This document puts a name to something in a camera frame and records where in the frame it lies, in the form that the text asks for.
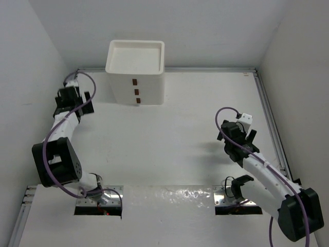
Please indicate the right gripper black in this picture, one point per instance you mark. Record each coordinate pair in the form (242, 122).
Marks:
(249, 138)

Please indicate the aluminium frame rail right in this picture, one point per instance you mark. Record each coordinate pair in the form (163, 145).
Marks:
(280, 154)

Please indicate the metal base plate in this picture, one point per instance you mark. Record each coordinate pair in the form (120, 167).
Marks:
(223, 197)
(110, 196)

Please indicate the aluminium frame rail left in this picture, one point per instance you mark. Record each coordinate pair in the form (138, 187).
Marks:
(31, 149)

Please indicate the aluminium frame rail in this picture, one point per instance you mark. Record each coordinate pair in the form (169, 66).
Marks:
(280, 154)
(31, 149)

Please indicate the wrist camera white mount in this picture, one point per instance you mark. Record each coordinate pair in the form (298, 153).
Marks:
(244, 122)
(71, 83)

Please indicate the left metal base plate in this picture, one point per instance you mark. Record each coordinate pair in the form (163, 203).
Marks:
(110, 196)

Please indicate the white drawer container box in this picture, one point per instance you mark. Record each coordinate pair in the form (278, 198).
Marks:
(140, 60)

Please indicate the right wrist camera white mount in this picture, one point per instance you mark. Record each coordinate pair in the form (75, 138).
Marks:
(244, 122)

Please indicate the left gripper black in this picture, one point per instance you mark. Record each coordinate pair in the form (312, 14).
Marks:
(86, 109)

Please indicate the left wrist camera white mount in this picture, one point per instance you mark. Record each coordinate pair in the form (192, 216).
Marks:
(71, 83)

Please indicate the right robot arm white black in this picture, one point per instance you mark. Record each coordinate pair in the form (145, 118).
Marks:
(296, 210)

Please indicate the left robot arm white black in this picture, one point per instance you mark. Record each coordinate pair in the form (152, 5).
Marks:
(56, 161)

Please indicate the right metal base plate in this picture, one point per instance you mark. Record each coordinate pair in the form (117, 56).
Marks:
(223, 197)

